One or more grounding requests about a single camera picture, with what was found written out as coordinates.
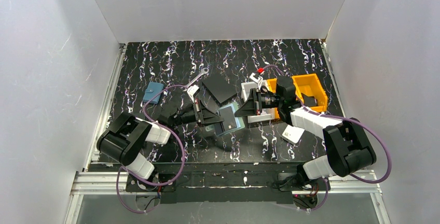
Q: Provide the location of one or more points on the white plastic bin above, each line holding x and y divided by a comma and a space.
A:
266, 114

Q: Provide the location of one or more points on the green card holder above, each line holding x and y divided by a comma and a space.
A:
240, 121

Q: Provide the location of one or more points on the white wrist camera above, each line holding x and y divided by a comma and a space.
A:
257, 77
192, 91

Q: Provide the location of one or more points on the white square box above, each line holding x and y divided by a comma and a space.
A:
292, 134

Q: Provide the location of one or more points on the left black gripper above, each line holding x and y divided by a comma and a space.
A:
198, 111

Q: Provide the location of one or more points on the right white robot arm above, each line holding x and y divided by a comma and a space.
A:
348, 148

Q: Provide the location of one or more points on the blue card wallet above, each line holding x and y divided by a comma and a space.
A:
152, 91

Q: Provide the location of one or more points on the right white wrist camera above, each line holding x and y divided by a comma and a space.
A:
257, 77

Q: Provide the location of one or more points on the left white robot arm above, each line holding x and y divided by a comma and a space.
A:
125, 137

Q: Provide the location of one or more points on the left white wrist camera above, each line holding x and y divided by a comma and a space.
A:
192, 91

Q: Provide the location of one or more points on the black square plate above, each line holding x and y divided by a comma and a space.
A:
219, 88

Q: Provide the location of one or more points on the silver wrench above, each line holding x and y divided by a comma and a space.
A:
203, 71

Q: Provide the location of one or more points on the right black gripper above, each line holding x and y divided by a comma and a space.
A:
257, 101

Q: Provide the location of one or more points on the orange plastic bin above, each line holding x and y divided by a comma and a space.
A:
272, 87
310, 85

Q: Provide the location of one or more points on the dark grey credit card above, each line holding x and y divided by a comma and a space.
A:
229, 122

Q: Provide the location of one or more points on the black card in bin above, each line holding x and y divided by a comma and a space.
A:
309, 101

